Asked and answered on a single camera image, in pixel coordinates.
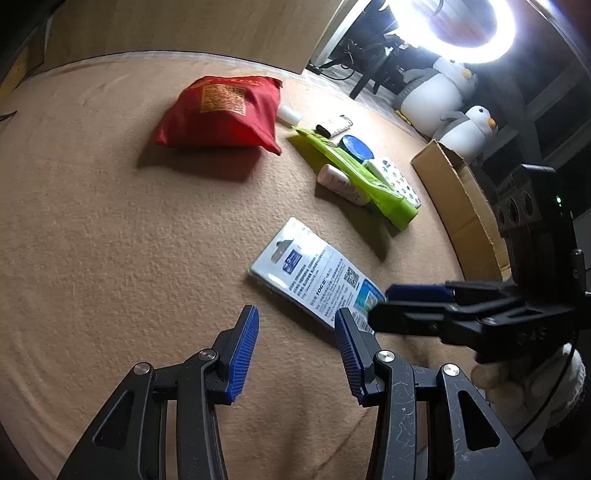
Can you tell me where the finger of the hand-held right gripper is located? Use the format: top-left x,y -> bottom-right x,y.
368,295 -> 532,346
385,279 -> 527,306

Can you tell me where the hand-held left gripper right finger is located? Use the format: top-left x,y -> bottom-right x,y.
333,308 -> 536,480

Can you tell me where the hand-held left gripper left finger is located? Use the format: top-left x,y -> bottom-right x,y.
58,305 -> 260,480

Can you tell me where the white and blue card packet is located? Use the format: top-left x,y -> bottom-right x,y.
249,217 -> 389,334

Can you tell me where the cardboard box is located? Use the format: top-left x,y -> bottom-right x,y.
411,138 -> 513,280

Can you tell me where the patterned tissue packet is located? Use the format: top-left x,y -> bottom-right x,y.
362,157 -> 422,209

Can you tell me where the green packet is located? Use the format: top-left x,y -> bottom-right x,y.
290,126 -> 419,230

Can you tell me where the pale pink cream tube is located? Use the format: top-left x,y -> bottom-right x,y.
317,164 -> 370,207

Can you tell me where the red plastic bag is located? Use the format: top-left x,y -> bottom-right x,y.
154,75 -> 283,156

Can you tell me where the person's right hand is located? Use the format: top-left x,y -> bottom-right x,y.
471,344 -> 587,455

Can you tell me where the round blue tin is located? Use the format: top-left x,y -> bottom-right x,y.
338,135 -> 374,163

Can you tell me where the small penguin plush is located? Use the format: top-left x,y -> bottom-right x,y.
431,105 -> 498,167

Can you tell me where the patterned white tube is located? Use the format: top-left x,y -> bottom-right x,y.
316,114 -> 353,138

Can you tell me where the large penguin plush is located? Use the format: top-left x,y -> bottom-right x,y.
396,56 -> 478,134

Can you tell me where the black tripod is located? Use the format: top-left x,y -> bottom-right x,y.
348,34 -> 416,100

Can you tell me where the white panel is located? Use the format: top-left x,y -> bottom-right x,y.
309,0 -> 370,68

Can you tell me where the wooden board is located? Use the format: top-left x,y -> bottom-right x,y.
44,0 -> 352,77

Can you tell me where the ring light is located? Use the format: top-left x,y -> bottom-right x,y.
388,0 -> 517,65

